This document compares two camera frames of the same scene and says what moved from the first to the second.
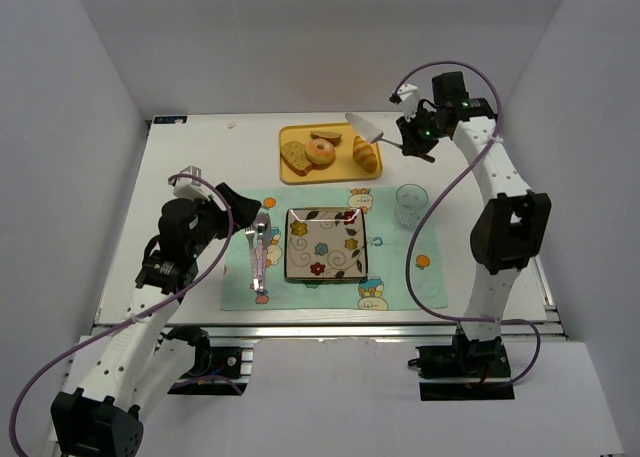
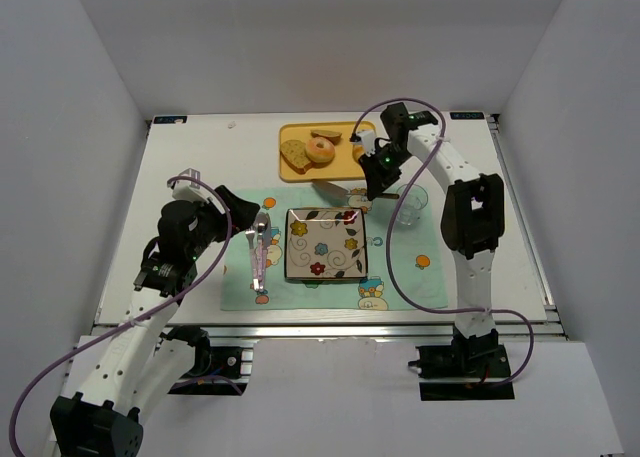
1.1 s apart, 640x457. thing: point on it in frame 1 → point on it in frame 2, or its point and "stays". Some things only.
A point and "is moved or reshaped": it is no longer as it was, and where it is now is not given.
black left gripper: x=226 y=210 stays
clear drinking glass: x=410 y=199 stays
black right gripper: x=412 y=140 → x=378 y=172
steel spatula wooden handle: x=374 y=135 is moved or reshaped
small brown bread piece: x=331 y=137 stays
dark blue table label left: x=170 y=119 stays
